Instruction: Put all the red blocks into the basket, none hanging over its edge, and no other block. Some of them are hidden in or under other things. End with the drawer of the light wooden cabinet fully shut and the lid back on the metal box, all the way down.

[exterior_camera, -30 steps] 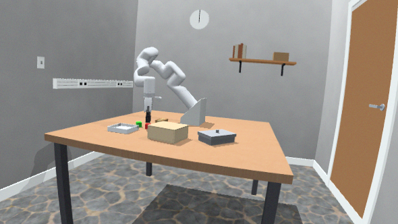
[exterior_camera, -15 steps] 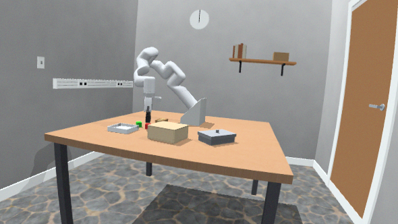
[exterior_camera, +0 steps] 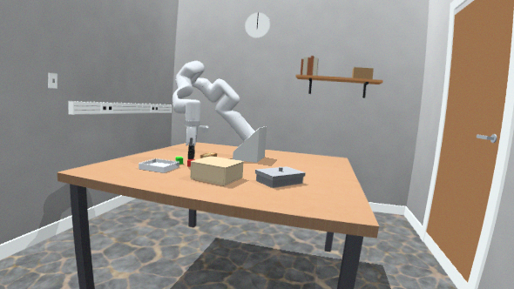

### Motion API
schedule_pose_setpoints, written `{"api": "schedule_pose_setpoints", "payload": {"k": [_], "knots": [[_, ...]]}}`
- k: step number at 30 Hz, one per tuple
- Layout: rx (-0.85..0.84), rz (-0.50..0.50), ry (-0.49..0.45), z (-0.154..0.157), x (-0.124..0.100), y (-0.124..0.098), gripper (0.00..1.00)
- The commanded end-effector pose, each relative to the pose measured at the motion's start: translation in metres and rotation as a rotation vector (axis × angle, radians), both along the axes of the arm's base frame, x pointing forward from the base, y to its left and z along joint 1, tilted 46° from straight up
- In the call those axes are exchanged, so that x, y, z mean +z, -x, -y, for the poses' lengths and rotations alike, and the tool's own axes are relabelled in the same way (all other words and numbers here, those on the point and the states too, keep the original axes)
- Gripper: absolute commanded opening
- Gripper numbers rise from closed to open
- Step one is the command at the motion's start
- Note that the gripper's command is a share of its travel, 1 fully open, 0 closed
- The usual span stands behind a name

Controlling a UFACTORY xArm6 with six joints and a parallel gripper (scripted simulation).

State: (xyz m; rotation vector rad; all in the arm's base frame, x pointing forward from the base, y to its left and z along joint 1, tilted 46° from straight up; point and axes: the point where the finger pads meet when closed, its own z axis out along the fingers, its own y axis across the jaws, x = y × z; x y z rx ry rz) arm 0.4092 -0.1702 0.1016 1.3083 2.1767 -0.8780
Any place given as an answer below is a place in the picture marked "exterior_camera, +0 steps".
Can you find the brown cardboard box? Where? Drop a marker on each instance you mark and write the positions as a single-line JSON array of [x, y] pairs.
[[208, 154]]

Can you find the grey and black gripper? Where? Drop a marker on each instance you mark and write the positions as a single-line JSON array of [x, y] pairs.
[[191, 133]]

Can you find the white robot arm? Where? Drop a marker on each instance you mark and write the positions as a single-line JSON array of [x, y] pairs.
[[213, 92]]

